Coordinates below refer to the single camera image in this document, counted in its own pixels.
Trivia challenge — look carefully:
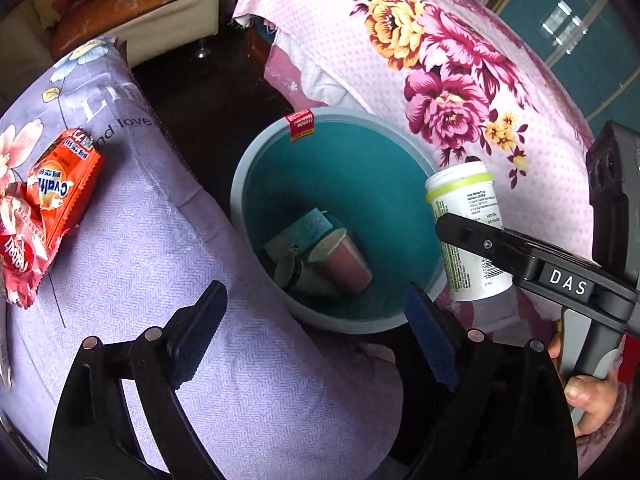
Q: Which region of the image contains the orange snack packet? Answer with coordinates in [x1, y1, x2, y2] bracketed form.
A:
[26, 127, 104, 251]

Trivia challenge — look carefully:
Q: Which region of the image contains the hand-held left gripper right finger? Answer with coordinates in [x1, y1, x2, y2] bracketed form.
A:
[390, 282, 578, 480]

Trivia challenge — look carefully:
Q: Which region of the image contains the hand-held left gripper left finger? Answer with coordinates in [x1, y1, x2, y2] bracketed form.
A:
[47, 280, 228, 480]

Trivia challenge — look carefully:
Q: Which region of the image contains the teal plastic bin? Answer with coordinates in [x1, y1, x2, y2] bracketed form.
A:
[230, 107, 448, 336]

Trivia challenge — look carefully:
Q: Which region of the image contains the person's right hand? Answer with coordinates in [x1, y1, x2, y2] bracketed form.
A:
[547, 332, 623, 438]

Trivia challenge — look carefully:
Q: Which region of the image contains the white plastic bottle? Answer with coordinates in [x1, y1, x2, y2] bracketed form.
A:
[425, 157, 513, 303]

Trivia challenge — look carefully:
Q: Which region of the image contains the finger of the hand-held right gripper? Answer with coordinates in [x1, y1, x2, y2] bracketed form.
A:
[435, 212, 546, 281]

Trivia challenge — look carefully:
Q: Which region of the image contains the pink floral blanket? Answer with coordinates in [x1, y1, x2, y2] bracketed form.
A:
[232, 0, 640, 461]

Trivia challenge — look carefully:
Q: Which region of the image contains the white sofa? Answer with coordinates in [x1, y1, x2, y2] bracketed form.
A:
[0, 0, 221, 66]

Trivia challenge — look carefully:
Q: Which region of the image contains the light blue carton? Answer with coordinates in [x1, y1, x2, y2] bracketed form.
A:
[264, 207, 333, 266]

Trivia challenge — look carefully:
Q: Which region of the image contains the red wafer packet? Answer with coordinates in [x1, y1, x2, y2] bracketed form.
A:
[0, 180, 76, 308]

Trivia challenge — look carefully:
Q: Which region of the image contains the pink paper cup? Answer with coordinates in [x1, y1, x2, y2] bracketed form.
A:
[307, 227, 373, 296]

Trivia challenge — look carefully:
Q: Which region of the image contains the purple floral cushion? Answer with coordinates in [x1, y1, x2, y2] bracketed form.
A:
[0, 35, 406, 466]

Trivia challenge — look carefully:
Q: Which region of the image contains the teal cabinet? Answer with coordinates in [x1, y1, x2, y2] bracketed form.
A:
[480, 0, 631, 121]

